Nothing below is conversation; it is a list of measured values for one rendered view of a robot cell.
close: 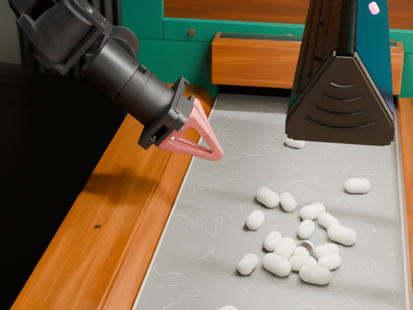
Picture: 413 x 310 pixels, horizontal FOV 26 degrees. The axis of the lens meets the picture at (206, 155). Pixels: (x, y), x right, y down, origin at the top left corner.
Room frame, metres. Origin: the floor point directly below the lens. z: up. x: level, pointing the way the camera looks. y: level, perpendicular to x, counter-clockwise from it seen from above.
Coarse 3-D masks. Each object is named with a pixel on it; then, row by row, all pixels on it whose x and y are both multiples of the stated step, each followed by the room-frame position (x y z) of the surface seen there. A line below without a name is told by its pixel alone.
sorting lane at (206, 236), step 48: (240, 144) 1.23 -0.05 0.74; (336, 144) 1.23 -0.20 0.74; (192, 192) 1.07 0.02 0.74; (240, 192) 1.07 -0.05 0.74; (288, 192) 1.07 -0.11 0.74; (336, 192) 1.07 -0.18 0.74; (384, 192) 1.07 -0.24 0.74; (192, 240) 0.95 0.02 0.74; (240, 240) 0.95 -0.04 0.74; (384, 240) 0.95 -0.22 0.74; (144, 288) 0.84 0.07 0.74; (192, 288) 0.84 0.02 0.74; (240, 288) 0.84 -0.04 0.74; (288, 288) 0.84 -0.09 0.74; (336, 288) 0.84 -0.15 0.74; (384, 288) 0.84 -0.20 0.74
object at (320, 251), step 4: (328, 244) 0.91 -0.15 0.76; (332, 244) 0.91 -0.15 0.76; (316, 248) 0.90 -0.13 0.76; (320, 248) 0.90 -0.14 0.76; (324, 248) 0.90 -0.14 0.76; (328, 248) 0.90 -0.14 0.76; (332, 248) 0.90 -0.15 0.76; (336, 248) 0.90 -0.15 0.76; (316, 252) 0.90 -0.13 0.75; (320, 252) 0.90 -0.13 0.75; (324, 252) 0.90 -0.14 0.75; (328, 252) 0.90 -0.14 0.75; (332, 252) 0.90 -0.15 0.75; (336, 252) 0.90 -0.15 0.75; (316, 256) 0.90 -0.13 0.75; (320, 256) 0.90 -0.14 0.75
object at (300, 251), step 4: (304, 240) 0.92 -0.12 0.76; (308, 240) 0.92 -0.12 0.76; (312, 244) 0.91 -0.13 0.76; (296, 248) 0.90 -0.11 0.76; (300, 248) 0.90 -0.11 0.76; (304, 248) 0.90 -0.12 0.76; (296, 252) 0.90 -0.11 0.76; (300, 252) 0.89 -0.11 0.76; (304, 252) 0.89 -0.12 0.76; (308, 252) 0.90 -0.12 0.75
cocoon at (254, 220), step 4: (252, 212) 0.99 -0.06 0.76; (256, 212) 0.99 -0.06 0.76; (260, 212) 0.99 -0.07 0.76; (252, 216) 0.98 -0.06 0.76; (256, 216) 0.98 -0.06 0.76; (260, 216) 0.98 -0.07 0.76; (248, 220) 0.97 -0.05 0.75; (252, 220) 0.97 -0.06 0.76; (256, 220) 0.97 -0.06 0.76; (260, 220) 0.98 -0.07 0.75; (248, 224) 0.97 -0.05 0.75; (252, 224) 0.97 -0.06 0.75; (256, 224) 0.97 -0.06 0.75; (260, 224) 0.97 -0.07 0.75; (252, 228) 0.97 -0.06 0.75; (256, 228) 0.97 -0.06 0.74
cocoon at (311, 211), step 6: (312, 204) 1.00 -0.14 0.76; (318, 204) 1.00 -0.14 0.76; (300, 210) 1.00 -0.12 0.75; (306, 210) 0.99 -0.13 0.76; (312, 210) 0.99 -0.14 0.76; (318, 210) 1.00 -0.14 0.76; (324, 210) 1.00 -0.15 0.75; (300, 216) 1.00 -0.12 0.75; (306, 216) 0.99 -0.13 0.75; (312, 216) 0.99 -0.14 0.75
